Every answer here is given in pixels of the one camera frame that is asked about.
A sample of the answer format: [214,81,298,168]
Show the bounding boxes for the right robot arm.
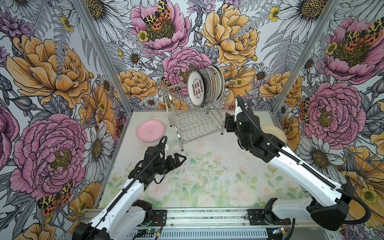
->
[225,113,354,231]

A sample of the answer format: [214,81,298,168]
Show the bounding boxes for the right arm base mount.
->
[244,209,291,226]

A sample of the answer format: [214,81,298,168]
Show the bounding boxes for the dark square floral plate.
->
[199,69,213,105]

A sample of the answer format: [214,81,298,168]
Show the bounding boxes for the beige round plate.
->
[261,125,288,145]

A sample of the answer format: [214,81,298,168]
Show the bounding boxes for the white plate black emblem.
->
[209,66,217,102]

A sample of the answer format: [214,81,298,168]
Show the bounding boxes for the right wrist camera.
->
[234,96,245,123]

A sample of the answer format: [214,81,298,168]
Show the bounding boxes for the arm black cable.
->
[83,135,168,238]
[236,95,372,240]

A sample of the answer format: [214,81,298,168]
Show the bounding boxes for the white plate red characters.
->
[188,71,205,107]

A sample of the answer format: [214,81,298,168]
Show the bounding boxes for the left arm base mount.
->
[138,210,168,227]

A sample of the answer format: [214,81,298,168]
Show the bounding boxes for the aluminium front rail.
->
[124,208,341,240]

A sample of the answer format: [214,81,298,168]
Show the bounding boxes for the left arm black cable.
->
[83,135,168,238]

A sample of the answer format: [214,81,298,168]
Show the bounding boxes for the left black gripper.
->
[153,153,187,175]

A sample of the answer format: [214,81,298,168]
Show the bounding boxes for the chrome two-tier dish rack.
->
[159,81,228,151]

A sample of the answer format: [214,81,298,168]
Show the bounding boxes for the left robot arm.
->
[72,145,187,240]

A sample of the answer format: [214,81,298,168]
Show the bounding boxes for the white plate green red rim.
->
[219,68,225,99]

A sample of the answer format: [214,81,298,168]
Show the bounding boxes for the white plate orange sunburst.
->
[213,66,223,100]

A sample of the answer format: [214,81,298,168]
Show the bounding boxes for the pink round plate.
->
[136,120,166,143]

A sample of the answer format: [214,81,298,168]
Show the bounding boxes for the green circuit board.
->
[134,229,159,239]

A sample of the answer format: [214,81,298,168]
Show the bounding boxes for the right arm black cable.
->
[236,95,372,240]

